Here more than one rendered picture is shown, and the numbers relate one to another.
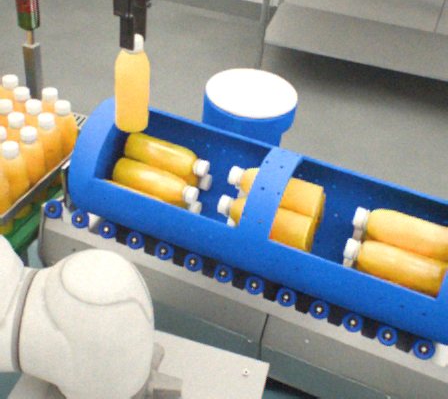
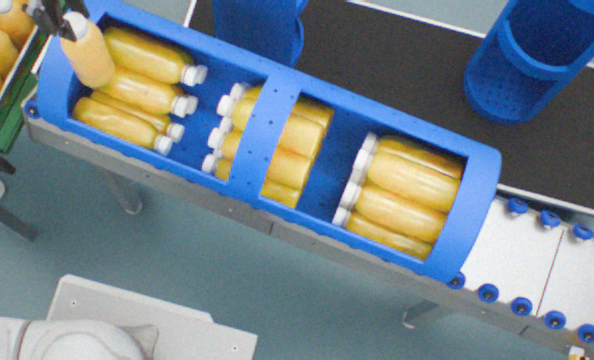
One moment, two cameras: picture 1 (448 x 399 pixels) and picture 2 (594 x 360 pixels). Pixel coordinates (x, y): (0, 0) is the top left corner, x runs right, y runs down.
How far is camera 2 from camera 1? 0.89 m
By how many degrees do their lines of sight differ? 37
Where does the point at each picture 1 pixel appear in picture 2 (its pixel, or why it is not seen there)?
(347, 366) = (352, 264)
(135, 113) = (96, 77)
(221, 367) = (212, 343)
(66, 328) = not seen: outside the picture
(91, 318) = not seen: outside the picture
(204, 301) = (209, 201)
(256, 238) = (247, 195)
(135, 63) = (82, 48)
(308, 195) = (303, 144)
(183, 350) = (177, 326)
